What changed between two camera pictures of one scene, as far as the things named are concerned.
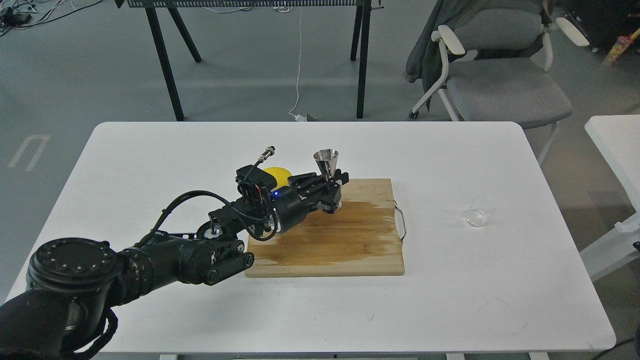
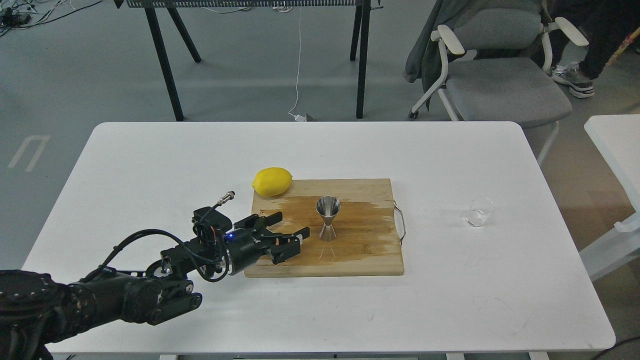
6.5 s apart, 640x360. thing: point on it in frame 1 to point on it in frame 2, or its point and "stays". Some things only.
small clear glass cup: (480, 207) stays
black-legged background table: (361, 31) stays
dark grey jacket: (424, 62) stays
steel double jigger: (327, 159) to (328, 207)
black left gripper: (290, 208) to (244, 246)
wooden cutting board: (362, 237) stays
